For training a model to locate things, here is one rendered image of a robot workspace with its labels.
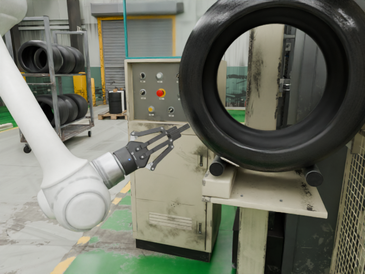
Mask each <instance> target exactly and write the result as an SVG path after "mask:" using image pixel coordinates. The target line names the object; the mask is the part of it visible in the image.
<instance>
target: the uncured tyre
mask: <svg viewBox="0 0 365 274"><path fill-rule="evenodd" d="M267 24H284V25H287V26H291V27H294V28H297V29H299V30H301V31H303V32H304V33H306V34H307V35H308V36H309V37H311V38H312V39H313V40H314V42H315V43H316V44H317V45H318V47H319V48H320V50H321V52H322V54H323V57H324V60H325V64H326V83H325V88H324V91H323V94H322V96H321V98H320V100H319V102H318V103H317V105H316V106H315V107H314V109H313V110H312V111H311V112H310V113H309V114H308V115H307V116H306V117H305V118H303V119H302V120H300V121H299V122H297V123H295V124H293V125H291V126H289V127H286V128H283V129H277V130H259V129H254V128H251V127H248V126H246V125H244V124H242V123H240V122H238V121H237V120H236V119H235V118H233V117H232V116H231V115H230V114H229V112H228V111H227V110H226V108H225V107H224V105H223V103H222V101H221V98H220V96H219V92H218V86H217V75H218V69H219V65H220V63H221V60H222V57H223V55H224V54H225V52H226V51H227V49H228V48H229V46H230V45H231V44H232V43H233V42H234V41H235V40H236V39H237V38H238V37H240V36H241V35H242V34H244V33H245V32H247V31H249V30H251V29H253V28H256V27H259V26H263V25H267ZM179 95H180V100H181V105H182V108H183V111H184V113H185V116H186V118H187V120H188V122H189V124H190V126H191V128H192V129H193V131H194V132H195V134H196V136H197V137H198V138H199V139H200V140H201V142H202V143H203V144H204V145H205V146H206V147H207V148H208V149H210V150H211V151H212V152H213V153H214V154H216V155H218V156H219V157H222V158H224V159H226V160H228V161H230V162H232V163H234V164H236V165H238V166H239V167H242V168H245V169H249V170H253V171H259V172H287V171H294V170H298V169H303V168H305V167H308V166H311V165H314V164H316V163H318V162H320V161H322V160H324V159H326V158H328V157H330V156H331V155H333V154H334V153H336V152H337V151H339V150H340V149H341V148H342V147H344V146H345V145H346V144H347V143H348V142H349V141H350V140H351V139H352V138H353V137H354V136H355V135H356V134H357V133H358V131H359V130H360V129H361V128H362V126H363V125H364V124H365V12H364V11H363V10H362V9H361V7H360V6H359V5H358V4H357V3H356V2H355V1H354V0H217V1H216V2H215V3H214V4H213V5H212V6H210V7H209V8H208V10H207V11H206V12H205V13H204V14H203V16H202V17H201V18H200V19H199V21H198V22H197V23H196V25H195V27H194V28H193V30H192V31H191V33H190V35H189V37H188V39H187V41H186V44H185V47H184V50H183V53H182V56H181V61H180V66H179Z"/></svg>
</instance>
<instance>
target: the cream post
mask: <svg viewBox="0 0 365 274"><path fill-rule="evenodd" d="M284 26H285V25H284V24H267V25H263V26H259V27H256V28H253V29H251V30H250V31H249V51H248V71H247V90H246V110H245V121H244V125H246V126H248V127H251V128H254V129H259V130H276V119H277V112H278V98H279V85H280V72H281V59H282V46H283V39H284ZM239 209H240V220H239V236H238V251H237V273H236V274H264V270H265V257H266V244H267V231H268V218H269V210H261V209H253V208H246V207H240V208H239Z"/></svg>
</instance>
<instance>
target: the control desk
mask: <svg viewBox="0 0 365 274"><path fill-rule="evenodd" d="M180 61H181V58H180V59H126V60H124V69H125V91H126V104H127V121H128V142H129V141H130V133H131V132H142V131H145V130H149V129H153V128H157V127H161V126H163V127H164V129H165V130H168V129H170V128H172V127H174V126H176V127H177V128H179V127H181V126H183V125H185V124H187V123H188V120H187V118H186V116H185V113H184V111H183V108H182V105H181V100H180V95H179V66H180ZM226 64H227V61H224V60H221V63H220V65H219V69H218V75H217V86H218V92H219V96H220V98H221V101H222V103H223V105H224V107H225V94H226ZM188 124H189V123H188ZM189 125H190V124H189ZM180 134H181V137H180V138H178V139H176V140H175V141H173V145H174V148H173V149H172V150H171V151H170V152H169V153H168V154H167V155H166V156H165V157H164V158H163V159H162V160H161V161H160V162H159V163H158V164H157V166H156V168H155V170H154V171H149V169H147V168H145V167H144V168H140V169H138V170H136V171H134V172H132V173H131V174H130V189H131V212H132V224H133V238H135V240H136V248H139V249H142V250H147V251H153V252H158V253H163V254H169V255H172V256H177V257H183V258H188V259H193V260H198V261H204V262H207V263H209V262H210V259H211V255H212V252H213V248H214V246H215V242H216V239H217V235H218V232H219V225H220V223H221V211H222V204H217V203H210V202H202V179H203V177H204V176H205V174H206V172H207V171H208V169H209V167H210V165H211V163H212V162H213V160H214V158H215V156H216V154H214V153H213V152H212V151H211V150H210V149H208V148H207V147H206V146H205V145H204V144H203V143H202V142H201V140H200V139H199V138H198V137H197V136H196V134H195V132H194V131H193V129H192V128H191V127H190V128H188V129H187V130H185V131H183V132H181V133H180Z"/></svg>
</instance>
